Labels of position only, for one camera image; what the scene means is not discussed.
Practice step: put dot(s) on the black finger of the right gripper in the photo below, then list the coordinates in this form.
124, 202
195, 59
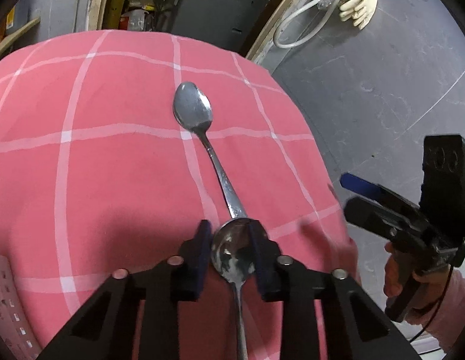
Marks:
373, 218

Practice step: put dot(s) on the large steel spoon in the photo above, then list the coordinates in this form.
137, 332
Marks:
193, 111

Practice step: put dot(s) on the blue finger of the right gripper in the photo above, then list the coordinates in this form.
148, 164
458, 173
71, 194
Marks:
362, 187

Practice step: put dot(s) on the right hand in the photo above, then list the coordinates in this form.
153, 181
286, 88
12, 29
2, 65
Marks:
407, 292

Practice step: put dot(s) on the cream rubber gloves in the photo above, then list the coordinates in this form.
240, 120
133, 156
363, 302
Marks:
359, 12

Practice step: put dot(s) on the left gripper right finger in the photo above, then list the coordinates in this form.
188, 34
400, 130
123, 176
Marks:
265, 253

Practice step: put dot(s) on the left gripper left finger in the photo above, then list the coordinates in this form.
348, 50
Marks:
196, 254

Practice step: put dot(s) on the pink checkered tablecloth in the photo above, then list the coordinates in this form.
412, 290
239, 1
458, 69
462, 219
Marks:
97, 175

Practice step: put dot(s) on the grey cabinet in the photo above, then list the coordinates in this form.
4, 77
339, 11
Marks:
222, 23

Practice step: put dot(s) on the wooden countertop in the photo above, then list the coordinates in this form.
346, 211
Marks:
9, 40

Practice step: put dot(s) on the white utensil container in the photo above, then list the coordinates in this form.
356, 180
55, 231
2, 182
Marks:
16, 334

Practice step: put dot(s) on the small steel spoon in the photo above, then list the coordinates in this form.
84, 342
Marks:
231, 256

